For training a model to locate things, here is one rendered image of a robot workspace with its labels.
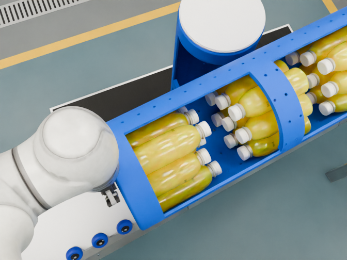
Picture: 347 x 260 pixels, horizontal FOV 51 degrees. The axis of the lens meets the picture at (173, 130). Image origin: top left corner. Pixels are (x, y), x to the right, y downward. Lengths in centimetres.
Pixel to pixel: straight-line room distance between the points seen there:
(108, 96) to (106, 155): 156
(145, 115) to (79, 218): 40
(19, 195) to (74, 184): 7
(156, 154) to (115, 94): 123
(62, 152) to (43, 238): 68
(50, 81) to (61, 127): 185
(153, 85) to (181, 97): 118
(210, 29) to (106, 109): 99
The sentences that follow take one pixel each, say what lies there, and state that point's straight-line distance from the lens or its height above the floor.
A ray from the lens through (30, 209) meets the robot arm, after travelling 52.
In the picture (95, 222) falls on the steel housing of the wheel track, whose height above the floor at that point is 93.
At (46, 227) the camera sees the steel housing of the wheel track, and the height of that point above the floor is 93.
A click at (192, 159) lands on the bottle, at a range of 89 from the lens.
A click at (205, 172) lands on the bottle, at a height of 108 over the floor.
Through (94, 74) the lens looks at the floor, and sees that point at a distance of 227.
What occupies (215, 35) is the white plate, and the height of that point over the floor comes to 104.
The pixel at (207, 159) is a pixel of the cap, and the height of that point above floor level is 112.
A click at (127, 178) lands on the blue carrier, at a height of 123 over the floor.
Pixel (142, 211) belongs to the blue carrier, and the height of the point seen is 118.
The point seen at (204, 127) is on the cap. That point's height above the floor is 118.
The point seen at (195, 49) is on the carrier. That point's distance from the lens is 117.
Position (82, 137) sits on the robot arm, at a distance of 46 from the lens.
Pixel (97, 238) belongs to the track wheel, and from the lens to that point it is 103.
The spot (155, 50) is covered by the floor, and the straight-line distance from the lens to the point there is 232.
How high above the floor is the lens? 200
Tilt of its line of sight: 72 degrees down
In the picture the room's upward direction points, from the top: 9 degrees clockwise
